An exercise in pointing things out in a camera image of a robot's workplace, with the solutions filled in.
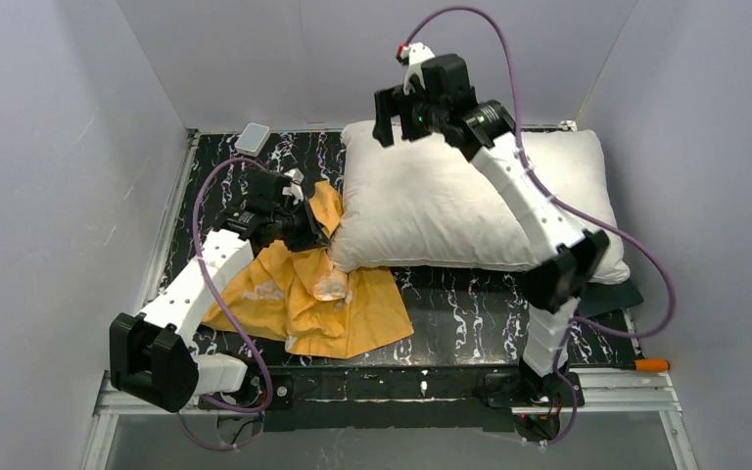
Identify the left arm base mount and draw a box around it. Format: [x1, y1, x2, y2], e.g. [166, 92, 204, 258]
[196, 367, 295, 411]

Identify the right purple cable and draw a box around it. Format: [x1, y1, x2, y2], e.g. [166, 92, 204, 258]
[399, 6, 677, 448]

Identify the aluminium frame rail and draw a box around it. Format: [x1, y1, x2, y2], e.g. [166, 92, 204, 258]
[80, 129, 201, 470]

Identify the small white box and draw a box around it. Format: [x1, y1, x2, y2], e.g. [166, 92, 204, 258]
[233, 122, 271, 157]

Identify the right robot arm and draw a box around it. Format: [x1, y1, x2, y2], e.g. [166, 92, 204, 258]
[372, 42, 609, 377]

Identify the white pillow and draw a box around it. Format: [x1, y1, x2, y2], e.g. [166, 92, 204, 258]
[329, 120, 616, 271]

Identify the orange handled tool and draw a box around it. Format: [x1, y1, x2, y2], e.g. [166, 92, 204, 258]
[573, 358, 670, 373]

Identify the black plate on table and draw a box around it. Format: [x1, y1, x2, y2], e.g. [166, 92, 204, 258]
[576, 279, 643, 318]

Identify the yellow and blue pillowcase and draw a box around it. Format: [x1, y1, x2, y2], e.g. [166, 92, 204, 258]
[201, 180, 416, 360]

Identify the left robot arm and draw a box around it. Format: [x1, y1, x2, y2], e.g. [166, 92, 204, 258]
[109, 168, 329, 412]

